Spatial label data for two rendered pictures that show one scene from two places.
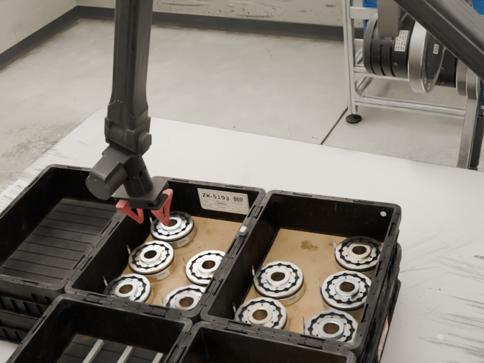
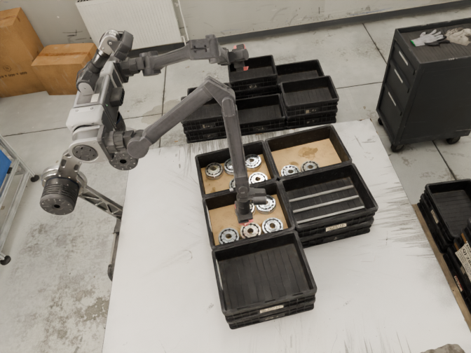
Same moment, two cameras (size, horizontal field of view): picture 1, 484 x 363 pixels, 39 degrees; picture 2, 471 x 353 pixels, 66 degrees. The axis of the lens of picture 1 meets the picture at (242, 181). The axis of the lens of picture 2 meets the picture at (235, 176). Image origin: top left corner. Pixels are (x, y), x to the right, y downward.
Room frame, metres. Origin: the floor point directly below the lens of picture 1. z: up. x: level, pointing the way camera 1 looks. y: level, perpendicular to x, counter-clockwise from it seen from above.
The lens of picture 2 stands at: (1.62, 0.99, 2.38)
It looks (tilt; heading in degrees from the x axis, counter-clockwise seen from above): 51 degrees down; 240
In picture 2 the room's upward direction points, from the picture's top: 11 degrees counter-clockwise
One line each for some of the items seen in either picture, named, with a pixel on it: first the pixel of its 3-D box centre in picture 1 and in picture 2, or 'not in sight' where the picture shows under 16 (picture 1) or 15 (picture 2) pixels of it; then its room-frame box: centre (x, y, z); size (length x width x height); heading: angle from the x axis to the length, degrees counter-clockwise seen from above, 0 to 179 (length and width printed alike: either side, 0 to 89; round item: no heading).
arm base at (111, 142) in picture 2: not in sight; (115, 141); (1.47, -0.13, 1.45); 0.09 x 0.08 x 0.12; 56
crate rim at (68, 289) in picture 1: (171, 240); (246, 213); (1.12, 0.17, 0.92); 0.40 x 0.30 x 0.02; 153
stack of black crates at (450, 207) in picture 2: not in sight; (455, 216); (-0.09, 0.74, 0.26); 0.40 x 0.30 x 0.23; 56
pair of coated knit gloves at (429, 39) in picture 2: not in sight; (428, 37); (-0.76, -0.11, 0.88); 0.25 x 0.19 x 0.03; 146
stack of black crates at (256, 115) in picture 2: not in sight; (258, 124); (0.28, -0.78, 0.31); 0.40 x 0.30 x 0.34; 146
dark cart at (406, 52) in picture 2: not in sight; (431, 91); (-0.81, 0.02, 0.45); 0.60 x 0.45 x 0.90; 146
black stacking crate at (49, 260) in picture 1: (62, 239); (262, 275); (1.26, 0.44, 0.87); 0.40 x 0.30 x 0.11; 153
